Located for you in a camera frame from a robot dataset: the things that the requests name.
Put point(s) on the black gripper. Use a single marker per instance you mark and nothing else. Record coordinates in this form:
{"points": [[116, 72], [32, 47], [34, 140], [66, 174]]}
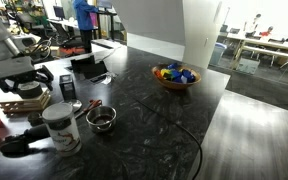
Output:
{"points": [[22, 81]]}

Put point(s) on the silver pot lid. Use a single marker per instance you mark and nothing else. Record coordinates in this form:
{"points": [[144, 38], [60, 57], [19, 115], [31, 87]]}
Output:
{"points": [[74, 105]]}

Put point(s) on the small steel pot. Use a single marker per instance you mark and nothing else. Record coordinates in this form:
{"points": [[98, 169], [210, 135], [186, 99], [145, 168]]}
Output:
{"points": [[100, 125]]}

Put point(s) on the bin with blue lid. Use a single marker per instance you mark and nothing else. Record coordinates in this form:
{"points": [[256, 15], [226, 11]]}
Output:
{"points": [[217, 53]]}

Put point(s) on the black tape roll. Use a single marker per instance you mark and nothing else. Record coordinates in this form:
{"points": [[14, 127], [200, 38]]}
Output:
{"points": [[30, 90]]}

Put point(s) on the wooden slat stack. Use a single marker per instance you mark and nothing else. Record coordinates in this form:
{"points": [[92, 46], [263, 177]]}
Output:
{"points": [[24, 105]]}

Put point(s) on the small dark round cup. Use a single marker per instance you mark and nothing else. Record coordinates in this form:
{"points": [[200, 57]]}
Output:
{"points": [[35, 119]]}

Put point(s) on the small black box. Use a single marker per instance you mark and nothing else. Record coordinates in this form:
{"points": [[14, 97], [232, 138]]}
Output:
{"points": [[67, 88]]}

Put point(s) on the black office chair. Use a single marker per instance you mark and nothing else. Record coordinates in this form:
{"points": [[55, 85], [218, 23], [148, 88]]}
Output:
{"points": [[67, 41]]}

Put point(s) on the black laptop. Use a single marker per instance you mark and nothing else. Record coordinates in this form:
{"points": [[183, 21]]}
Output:
{"points": [[89, 68]]}

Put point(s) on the white can with orange print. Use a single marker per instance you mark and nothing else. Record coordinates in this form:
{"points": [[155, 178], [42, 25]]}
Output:
{"points": [[64, 133]]}

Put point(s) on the dark computer monitor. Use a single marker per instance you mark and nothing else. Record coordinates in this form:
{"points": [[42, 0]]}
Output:
{"points": [[59, 12]]}

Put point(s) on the person in blue hoodie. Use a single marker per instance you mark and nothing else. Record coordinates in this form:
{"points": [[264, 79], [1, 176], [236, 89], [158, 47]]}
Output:
{"points": [[84, 16]]}

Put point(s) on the black standing desk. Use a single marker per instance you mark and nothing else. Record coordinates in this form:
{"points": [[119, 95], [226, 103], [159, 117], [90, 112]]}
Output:
{"points": [[109, 15]]}

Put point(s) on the orange toy block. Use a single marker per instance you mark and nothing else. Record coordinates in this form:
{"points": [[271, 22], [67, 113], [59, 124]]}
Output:
{"points": [[158, 74]]}

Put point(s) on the yellow toy block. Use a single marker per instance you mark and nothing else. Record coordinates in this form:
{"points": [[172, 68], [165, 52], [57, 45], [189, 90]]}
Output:
{"points": [[165, 72]]}

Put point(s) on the blue toy block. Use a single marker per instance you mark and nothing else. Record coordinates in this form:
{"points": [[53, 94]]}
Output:
{"points": [[188, 75], [175, 75], [173, 66]]}

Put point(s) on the wooden bowl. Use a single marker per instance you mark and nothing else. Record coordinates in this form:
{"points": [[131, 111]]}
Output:
{"points": [[177, 85]]}

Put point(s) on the white cabinet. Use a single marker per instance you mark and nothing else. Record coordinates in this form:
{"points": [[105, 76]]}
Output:
{"points": [[200, 33]]}

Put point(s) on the white box on floor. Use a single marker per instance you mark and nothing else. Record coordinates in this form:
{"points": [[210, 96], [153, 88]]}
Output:
{"points": [[248, 66]]}

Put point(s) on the person in white shirt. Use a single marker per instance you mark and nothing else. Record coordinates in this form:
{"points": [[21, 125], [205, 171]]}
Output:
{"points": [[252, 25]]}

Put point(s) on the person in red shirt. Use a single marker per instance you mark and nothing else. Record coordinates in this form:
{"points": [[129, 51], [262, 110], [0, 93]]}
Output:
{"points": [[266, 32]]}

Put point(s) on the long wooden table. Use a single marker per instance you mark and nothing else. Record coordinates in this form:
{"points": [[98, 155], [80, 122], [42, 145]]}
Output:
{"points": [[270, 43]]}

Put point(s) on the grey wrist camera block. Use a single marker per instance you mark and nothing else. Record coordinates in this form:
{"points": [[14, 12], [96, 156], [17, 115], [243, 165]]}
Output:
{"points": [[7, 68]]}

